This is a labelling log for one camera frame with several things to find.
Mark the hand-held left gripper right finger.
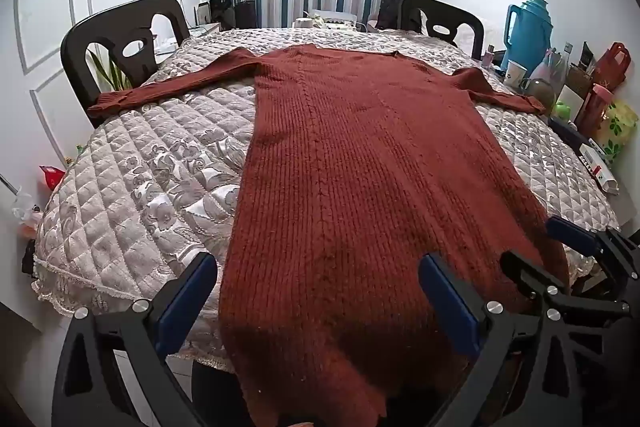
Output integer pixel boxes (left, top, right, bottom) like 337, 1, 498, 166
419, 253, 583, 427

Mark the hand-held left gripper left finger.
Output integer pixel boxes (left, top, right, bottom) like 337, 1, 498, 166
52, 252, 218, 427

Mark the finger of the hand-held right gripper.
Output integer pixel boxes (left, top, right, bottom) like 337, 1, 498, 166
547, 216, 640, 280
500, 251, 631, 317

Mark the rust red knitted sweater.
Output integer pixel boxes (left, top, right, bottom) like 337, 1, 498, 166
87, 44, 571, 427

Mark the long white carton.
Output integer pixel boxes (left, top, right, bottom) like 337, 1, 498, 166
579, 142, 620, 195

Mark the dark blue case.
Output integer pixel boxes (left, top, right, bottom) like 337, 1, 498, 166
549, 117, 596, 148

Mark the yellow green floral bag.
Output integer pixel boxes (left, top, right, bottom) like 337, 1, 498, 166
592, 99, 640, 165

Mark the beige quilted blanket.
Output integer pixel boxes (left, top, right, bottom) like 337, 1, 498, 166
31, 27, 621, 373

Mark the red tumbler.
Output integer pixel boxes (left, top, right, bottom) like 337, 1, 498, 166
575, 83, 613, 135

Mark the glass teapot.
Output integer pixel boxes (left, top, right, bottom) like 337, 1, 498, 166
520, 77, 557, 108

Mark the brown woven basket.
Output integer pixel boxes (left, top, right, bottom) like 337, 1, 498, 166
565, 66, 596, 100

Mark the lavender bottle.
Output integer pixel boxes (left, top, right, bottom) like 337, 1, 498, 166
530, 49, 563, 80

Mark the red tote bag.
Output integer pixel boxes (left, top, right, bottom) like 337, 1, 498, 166
592, 42, 632, 90

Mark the red packet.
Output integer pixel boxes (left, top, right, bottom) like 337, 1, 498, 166
39, 164, 66, 188

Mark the blue thermos jug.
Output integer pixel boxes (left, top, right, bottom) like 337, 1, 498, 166
500, 0, 554, 70

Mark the green leafy plant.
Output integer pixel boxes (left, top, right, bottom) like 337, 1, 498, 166
87, 49, 133, 92

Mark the black plastic chair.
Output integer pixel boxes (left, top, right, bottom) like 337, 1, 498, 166
60, 0, 192, 130
395, 0, 485, 58

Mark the dark suitcase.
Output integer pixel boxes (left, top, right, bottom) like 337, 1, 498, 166
234, 1, 258, 29

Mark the black bag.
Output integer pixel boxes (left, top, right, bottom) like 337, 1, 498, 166
376, 0, 406, 30

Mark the black backpack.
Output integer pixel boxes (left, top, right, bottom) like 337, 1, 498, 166
209, 0, 233, 30

